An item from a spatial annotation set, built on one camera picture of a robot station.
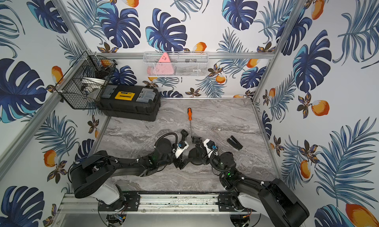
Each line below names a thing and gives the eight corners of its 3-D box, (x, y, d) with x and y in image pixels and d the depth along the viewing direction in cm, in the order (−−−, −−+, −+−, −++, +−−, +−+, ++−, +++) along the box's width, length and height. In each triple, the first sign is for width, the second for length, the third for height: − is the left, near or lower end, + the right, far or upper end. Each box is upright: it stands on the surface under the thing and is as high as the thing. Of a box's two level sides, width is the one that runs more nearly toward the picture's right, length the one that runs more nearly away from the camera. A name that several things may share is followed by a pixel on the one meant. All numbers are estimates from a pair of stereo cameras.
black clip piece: (237, 151, 95) (238, 149, 92) (226, 140, 100) (227, 138, 97) (241, 148, 96) (242, 146, 94) (231, 137, 101) (232, 135, 99)
